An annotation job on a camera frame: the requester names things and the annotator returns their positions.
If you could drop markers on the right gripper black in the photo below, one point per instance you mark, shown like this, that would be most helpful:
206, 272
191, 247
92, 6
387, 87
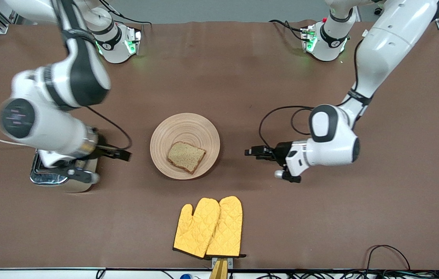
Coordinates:
103, 150

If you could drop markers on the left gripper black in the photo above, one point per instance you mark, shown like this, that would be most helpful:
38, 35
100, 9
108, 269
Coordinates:
279, 150

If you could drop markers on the brown toast slice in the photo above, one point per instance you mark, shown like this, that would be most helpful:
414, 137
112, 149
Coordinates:
186, 157

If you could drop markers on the round wooden plate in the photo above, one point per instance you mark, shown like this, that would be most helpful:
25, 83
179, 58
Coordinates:
184, 128

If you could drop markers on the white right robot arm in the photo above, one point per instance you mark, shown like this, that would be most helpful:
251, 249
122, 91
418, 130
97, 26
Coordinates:
80, 69

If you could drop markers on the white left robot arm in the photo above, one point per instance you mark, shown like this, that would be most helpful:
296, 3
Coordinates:
390, 38

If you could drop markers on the brown table cover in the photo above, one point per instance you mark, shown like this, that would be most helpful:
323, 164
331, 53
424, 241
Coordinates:
242, 77

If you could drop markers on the cream chrome two-slot toaster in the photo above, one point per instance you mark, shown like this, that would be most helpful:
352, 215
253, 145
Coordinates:
45, 176

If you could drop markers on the yellow quilted oven mitt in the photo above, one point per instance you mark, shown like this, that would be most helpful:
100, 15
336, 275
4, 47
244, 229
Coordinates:
227, 228
196, 228

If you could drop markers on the small blue object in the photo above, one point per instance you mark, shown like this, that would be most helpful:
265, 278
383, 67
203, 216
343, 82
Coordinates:
185, 276

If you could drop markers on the small white paper scrap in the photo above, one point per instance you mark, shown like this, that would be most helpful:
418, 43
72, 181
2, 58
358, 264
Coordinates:
363, 33

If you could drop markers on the black chair caster wheel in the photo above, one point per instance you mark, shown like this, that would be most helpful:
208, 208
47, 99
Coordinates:
377, 11

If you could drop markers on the grey metal bracket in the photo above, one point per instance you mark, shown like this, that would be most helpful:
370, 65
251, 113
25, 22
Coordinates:
230, 262

